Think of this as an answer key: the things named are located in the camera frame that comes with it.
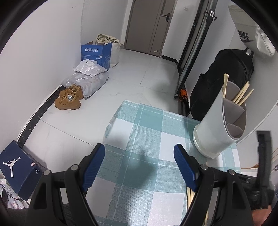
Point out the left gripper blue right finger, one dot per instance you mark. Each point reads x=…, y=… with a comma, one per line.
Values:
x=188, y=167

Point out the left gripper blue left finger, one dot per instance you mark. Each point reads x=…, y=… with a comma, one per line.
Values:
x=91, y=165

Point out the person's right hand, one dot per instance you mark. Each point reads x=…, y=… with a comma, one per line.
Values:
x=260, y=215

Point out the teal plaid tablecloth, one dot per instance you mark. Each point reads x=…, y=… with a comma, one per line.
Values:
x=139, y=182

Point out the white utensil holder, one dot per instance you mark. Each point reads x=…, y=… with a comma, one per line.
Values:
x=223, y=125

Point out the tan suede shoe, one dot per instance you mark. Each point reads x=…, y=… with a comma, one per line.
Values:
x=74, y=89
x=67, y=102

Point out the navy Jordan shoe box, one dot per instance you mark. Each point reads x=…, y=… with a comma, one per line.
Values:
x=21, y=171

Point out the orange object on floor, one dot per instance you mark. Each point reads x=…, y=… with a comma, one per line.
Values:
x=182, y=95

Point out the large grey parcel bag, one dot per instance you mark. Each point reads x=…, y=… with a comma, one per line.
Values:
x=88, y=84

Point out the grey plastic parcel bag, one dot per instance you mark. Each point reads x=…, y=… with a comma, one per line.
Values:
x=90, y=68

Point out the blue cardboard box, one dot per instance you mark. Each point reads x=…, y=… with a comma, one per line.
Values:
x=99, y=53

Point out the black backpack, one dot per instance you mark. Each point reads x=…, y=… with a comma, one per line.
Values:
x=238, y=64

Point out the grey entrance door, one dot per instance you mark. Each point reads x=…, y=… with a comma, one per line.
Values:
x=148, y=25

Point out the black metal rack frame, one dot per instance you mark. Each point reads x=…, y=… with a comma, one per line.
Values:
x=205, y=15

